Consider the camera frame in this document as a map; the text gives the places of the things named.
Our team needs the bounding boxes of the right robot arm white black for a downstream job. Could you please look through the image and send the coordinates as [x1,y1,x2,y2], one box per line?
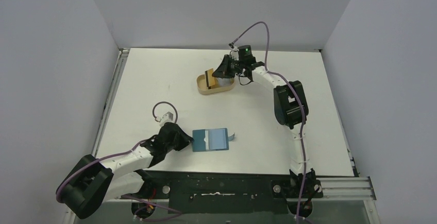
[212,43,322,198]

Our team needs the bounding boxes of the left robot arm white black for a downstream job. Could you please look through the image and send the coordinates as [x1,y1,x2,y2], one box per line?
[56,123,194,219]

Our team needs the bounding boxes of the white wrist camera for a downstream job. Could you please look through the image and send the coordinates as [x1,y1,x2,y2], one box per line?
[155,112,174,123]
[228,43,238,60]

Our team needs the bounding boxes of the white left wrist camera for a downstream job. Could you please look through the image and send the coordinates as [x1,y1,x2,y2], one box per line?
[155,112,174,123]

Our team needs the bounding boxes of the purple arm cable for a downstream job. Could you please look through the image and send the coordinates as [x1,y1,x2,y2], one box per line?
[229,21,308,224]
[56,101,185,222]

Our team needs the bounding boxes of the beige oval tray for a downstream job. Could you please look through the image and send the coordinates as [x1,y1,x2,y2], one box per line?
[196,74,236,95]

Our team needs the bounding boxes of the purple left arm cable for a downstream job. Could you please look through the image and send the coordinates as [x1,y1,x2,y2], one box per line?
[56,101,185,222]

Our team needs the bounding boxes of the grey card in tray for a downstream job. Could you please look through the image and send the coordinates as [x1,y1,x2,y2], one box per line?
[216,78,234,88]

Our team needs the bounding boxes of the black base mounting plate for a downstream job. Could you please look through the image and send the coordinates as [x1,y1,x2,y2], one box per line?
[133,170,324,216]

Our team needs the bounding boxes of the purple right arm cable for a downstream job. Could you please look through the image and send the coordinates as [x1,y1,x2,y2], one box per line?
[229,21,308,224]

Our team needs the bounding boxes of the blue leather card holder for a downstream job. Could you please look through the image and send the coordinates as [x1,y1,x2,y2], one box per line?
[192,128,235,152]

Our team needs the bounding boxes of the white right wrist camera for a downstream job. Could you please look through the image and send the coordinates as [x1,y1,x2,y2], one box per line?
[228,43,238,60]

